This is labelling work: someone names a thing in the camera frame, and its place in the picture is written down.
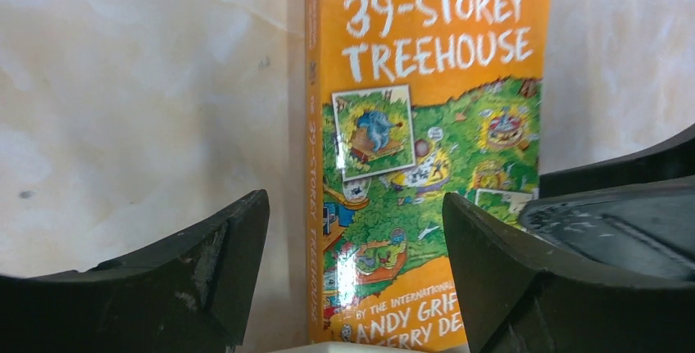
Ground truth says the orange paperback book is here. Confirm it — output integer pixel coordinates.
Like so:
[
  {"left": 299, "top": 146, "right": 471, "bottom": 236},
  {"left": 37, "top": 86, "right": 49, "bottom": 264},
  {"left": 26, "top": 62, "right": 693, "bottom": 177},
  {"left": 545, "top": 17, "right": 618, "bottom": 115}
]
[{"left": 305, "top": 0, "right": 550, "bottom": 352}]

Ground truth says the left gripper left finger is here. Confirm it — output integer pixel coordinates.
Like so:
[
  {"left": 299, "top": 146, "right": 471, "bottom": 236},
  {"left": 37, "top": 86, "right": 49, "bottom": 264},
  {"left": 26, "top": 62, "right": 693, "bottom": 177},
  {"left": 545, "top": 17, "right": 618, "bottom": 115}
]
[{"left": 1, "top": 189, "right": 270, "bottom": 352}]

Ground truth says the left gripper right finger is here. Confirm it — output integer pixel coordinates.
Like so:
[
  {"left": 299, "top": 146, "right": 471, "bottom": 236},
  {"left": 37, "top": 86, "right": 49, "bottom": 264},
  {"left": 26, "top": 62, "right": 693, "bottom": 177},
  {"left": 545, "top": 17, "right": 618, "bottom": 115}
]
[{"left": 442, "top": 192, "right": 694, "bottom": 352}]

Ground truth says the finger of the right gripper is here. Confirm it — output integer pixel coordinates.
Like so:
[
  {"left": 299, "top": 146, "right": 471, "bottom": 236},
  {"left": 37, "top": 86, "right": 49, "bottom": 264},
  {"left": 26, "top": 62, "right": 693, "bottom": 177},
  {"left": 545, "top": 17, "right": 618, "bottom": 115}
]
[{"left": 518, "top": 127, "right": 694, "bottom": 282}]

